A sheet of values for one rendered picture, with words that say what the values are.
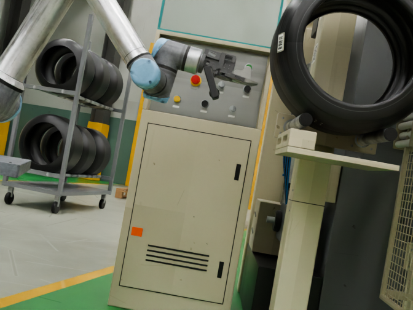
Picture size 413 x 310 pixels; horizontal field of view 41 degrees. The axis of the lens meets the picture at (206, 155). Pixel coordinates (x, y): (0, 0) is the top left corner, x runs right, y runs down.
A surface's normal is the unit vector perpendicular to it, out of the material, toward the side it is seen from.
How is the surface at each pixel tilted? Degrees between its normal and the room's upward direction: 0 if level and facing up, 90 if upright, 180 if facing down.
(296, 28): 89
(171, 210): 90
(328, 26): 90
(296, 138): 90
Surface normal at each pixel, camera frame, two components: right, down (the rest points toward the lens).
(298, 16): -0.18, -0.11
